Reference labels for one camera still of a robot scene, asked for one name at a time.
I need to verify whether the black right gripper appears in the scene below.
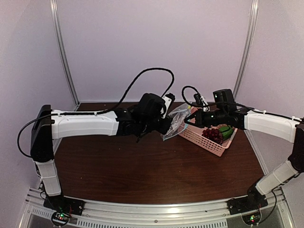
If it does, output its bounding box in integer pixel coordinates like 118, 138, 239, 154
184, 108, 227, 128

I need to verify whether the clear zip top bag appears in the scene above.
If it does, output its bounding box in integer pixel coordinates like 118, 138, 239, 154
162, 103, 191, 141

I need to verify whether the dark red grape bunch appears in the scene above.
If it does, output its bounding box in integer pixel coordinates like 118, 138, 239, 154
202, 128, 223, 145

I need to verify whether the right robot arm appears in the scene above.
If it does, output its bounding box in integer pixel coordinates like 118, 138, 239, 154
184, 89, 304, 210

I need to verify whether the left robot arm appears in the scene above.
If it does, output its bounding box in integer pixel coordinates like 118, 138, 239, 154
30, 93, 175, 211

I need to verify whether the pink perforated plastic basket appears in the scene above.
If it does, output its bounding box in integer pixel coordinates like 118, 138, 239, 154
178, 106, 238, 157

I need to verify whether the green chayote squash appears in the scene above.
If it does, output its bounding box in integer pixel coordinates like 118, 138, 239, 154
218, 125, 234, 141

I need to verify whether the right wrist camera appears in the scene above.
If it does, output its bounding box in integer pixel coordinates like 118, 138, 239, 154
193, 93, 210, 112

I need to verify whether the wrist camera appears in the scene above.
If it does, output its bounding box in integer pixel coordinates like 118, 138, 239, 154
161, 93, 175, 119
193, 93, 210, 112

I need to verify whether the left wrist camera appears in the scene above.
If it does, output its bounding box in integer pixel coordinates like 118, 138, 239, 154
161, 93, 175, 119

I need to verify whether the right camera cable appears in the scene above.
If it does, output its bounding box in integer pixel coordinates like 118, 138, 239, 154
181, 85, 202, 106

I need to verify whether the camera cable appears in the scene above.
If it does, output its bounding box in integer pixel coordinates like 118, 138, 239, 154
181, 85, 202, 106
18, 67, 175, 159

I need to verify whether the left camera cable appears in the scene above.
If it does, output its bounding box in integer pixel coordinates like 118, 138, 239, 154
18, 67, 175, 159

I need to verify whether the front aluminium rail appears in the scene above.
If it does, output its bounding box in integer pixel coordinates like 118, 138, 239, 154
17, 188, 295, 228

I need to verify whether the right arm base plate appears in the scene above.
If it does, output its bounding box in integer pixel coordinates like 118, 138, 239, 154
227, 194, 268, 215

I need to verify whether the right aluminium frame post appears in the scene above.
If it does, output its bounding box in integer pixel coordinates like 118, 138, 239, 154
233, 0, 259, 99

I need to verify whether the aluminium frame post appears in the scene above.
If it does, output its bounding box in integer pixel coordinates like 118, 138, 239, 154
50, 0, 80, 106
233, 0, 259, 99

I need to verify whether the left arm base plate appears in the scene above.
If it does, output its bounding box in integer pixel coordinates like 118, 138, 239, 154
43, 194, 85, 216

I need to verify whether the left aluminium frame post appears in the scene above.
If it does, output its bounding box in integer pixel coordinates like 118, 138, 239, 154
50, 0, 80, 106

